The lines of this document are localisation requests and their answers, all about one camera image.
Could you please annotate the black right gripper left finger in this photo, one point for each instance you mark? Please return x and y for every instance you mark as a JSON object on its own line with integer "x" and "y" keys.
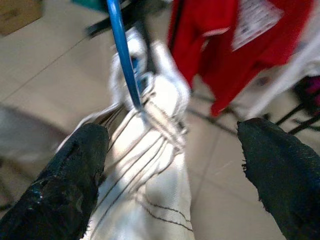
{"x": 55, "y": 195}

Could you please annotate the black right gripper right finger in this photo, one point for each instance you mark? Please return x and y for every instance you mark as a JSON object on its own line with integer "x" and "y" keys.
{"x": 287, "y": 185}

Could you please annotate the white jeans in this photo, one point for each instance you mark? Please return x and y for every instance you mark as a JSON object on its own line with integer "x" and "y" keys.
{"x": 150, "y": 175}

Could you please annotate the blue hanger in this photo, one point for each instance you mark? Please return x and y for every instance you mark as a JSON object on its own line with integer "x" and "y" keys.
{"x": 123, "y": 50}

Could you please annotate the plain white shirt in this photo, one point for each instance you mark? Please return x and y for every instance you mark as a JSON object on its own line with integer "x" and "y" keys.
{"x": 282, "y": 87}

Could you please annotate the red shirt white print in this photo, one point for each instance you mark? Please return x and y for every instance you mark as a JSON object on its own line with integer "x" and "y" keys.
{"x": 225, "y": 62}

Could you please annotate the brown cardboard box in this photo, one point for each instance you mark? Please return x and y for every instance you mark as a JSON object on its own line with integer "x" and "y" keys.
{"x": 17, "y": 15}

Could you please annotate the teal floor mat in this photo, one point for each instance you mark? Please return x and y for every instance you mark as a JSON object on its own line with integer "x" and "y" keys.
{"x": 87, "y": 3}

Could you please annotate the metal clothes rack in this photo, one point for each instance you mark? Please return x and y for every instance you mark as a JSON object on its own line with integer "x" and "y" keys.
{"x": 142, "y": 13}

